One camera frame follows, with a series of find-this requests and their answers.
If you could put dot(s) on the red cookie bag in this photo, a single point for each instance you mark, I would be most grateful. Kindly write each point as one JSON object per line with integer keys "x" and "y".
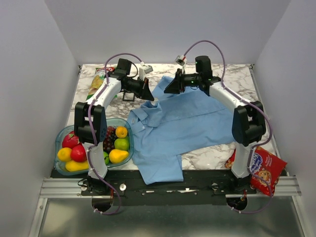
{"x": 268, "y": 167}

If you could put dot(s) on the yellow mango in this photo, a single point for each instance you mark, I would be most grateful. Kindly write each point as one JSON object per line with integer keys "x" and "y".
{"x": 73, "y": 166}

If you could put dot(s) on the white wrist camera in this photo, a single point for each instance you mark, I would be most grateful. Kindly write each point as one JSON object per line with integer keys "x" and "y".
{"x": 181, "y": 60}
{"x": 143, "y": 70}

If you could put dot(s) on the teal plastic fruit bowl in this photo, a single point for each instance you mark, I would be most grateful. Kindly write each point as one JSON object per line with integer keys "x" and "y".
{"x": 115, "y": 122}

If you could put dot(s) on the blue short-sleeved shirt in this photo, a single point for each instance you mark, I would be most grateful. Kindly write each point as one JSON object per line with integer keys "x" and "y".
{"x": 175, "y": 124}

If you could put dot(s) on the green apple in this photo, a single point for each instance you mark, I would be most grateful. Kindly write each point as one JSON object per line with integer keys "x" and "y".
{"x": 122, "y": 144}

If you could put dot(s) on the black rectangular frame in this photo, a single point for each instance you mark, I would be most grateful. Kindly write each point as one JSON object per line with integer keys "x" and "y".
{"x": 128, "y": 97}

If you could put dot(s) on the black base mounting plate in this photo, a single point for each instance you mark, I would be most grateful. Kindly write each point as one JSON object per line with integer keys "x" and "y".
{"x": 198, "y": 187}

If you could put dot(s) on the yellow lemon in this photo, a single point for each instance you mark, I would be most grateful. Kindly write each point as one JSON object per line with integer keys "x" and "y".
{"x": 64, "y": 154}

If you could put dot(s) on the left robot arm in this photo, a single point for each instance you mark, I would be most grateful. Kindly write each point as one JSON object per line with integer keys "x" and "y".
{"x": 90, "y": 124}

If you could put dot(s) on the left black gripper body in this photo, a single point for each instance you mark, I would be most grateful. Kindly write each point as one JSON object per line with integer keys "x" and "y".
{"x": 139, "y": 94}

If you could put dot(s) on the red apple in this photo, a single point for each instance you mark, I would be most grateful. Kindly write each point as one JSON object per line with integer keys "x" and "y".
{"x": 78, "y": 153}

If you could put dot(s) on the yellow pear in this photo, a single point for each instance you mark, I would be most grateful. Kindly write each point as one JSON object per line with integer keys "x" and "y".
{"x": 118, "y": 156}

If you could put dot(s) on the red dragon fruit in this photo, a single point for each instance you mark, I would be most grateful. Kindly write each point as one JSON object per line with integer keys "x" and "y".
{"x": 70, "y": 141}

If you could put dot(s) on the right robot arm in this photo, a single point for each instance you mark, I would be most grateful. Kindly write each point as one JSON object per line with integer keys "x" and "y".
{"x": 248, "y": 125}

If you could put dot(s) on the green chips bag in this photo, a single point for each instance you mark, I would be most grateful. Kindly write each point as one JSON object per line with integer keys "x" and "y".
{"x": 101, "y": 82}

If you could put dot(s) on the dark purple grape bunch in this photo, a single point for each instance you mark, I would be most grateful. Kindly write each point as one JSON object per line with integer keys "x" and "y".
{"x": 108, "y": 143}

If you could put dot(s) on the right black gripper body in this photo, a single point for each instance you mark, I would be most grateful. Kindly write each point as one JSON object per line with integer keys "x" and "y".
{"x": 184, "y": 80}

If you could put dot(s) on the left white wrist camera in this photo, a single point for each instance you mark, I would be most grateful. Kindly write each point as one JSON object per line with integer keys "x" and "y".
{"x": 143, "y": 70}

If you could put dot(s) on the small orange fruit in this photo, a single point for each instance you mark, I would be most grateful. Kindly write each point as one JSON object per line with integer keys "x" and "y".
{"x": 121, "y": 132}

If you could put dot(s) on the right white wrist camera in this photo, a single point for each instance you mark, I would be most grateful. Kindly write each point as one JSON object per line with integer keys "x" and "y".
{"x": 181, "y": 60}

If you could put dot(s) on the aluminium rail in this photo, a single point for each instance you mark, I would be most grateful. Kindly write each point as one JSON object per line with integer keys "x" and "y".
{"x": 69, "y": 188}

